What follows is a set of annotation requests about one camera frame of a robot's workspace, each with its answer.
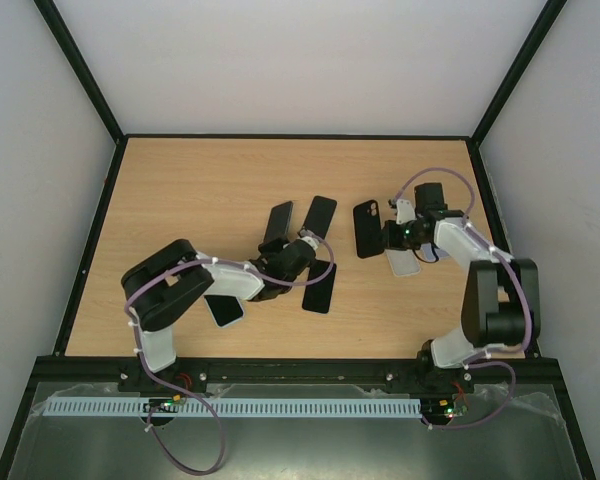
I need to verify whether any black mounting rail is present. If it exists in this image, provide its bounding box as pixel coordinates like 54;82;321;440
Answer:
118;358;566;398

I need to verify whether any lilac phone case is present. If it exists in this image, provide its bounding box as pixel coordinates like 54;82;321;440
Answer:
419;243;449;263

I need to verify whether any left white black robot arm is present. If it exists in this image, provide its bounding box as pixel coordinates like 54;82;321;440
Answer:
121;230;325;373

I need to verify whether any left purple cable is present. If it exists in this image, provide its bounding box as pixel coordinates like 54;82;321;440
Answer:
123;229;336;475

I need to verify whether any purple cable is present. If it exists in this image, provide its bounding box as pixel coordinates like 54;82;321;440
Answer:
123;229;336;475
394;167;536;431

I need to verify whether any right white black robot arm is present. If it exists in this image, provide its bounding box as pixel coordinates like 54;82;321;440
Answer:
382;183;539;392

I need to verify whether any black phone case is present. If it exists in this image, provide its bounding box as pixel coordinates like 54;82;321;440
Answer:
353;200;384;259

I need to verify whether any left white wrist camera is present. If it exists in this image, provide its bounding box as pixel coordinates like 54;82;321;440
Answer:
298;229;323;251

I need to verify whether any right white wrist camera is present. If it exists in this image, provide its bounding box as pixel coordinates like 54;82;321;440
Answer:
389;198;417;225

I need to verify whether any black aluminium frame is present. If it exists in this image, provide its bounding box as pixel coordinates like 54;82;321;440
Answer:
0;1;600;478

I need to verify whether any light blue slotted cable duct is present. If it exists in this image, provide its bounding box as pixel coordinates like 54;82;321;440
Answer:
42;397;421;419

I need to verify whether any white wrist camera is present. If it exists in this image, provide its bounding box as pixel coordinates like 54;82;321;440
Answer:
389;198;417;225
298;229;323;251

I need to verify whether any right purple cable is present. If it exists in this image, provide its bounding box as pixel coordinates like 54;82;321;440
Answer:
394;167;536;431

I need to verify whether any black phone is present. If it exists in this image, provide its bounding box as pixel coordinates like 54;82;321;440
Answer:
302;260;337;314

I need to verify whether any beige phone case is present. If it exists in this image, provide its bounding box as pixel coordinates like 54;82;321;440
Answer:
385;249;421;277

